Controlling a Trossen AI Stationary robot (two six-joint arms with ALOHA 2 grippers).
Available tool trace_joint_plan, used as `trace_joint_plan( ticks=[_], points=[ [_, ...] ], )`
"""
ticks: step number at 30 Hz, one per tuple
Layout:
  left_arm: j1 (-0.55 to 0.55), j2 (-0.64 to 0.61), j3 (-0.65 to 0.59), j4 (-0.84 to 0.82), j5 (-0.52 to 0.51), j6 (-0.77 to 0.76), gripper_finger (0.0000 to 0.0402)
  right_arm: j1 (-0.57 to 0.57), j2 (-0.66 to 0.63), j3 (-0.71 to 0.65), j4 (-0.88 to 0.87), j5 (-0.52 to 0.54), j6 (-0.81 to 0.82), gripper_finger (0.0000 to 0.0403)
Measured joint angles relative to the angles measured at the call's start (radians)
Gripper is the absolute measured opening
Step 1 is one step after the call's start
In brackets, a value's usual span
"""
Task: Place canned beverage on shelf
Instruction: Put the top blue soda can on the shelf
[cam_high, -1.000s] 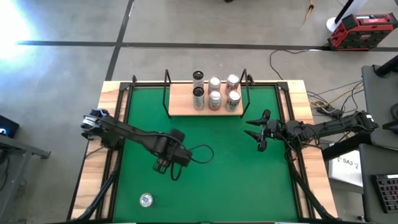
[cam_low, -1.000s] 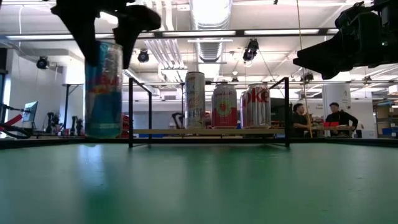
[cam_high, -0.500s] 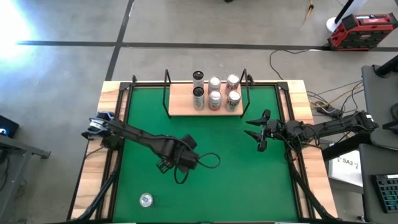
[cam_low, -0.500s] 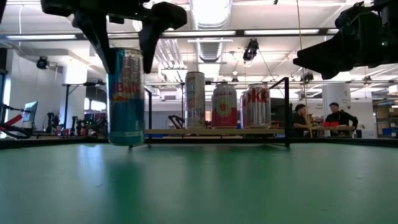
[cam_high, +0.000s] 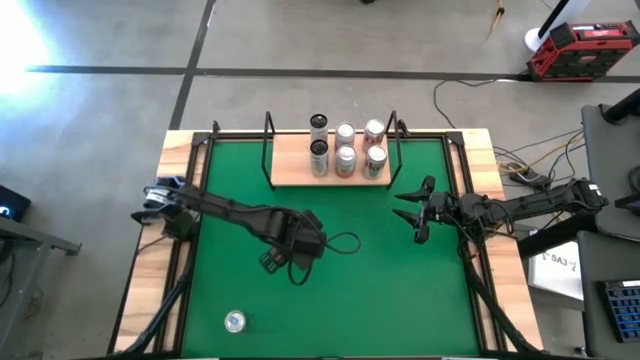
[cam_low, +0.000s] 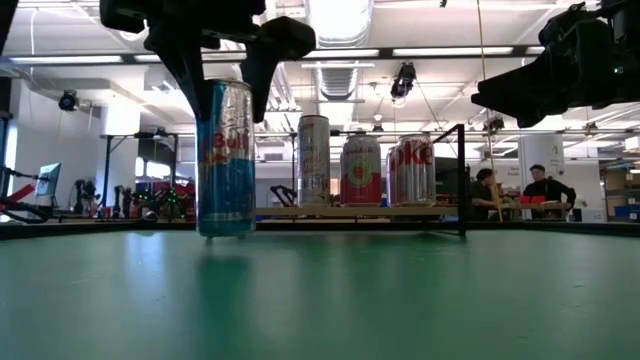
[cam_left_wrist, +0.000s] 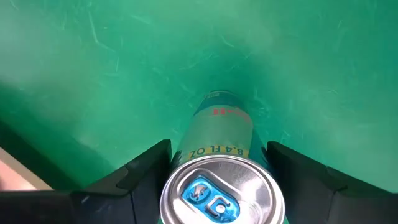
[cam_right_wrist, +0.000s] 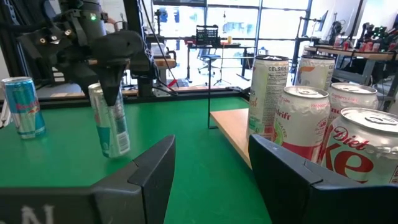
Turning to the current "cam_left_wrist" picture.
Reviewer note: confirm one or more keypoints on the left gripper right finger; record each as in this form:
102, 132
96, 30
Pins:
335, 205

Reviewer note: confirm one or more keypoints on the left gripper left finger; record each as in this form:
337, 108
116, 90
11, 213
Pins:
93, 205

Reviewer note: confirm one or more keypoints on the blue silver Red Bull can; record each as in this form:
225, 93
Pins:
217, 133

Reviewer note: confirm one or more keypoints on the black table frame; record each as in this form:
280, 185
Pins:
37, 165

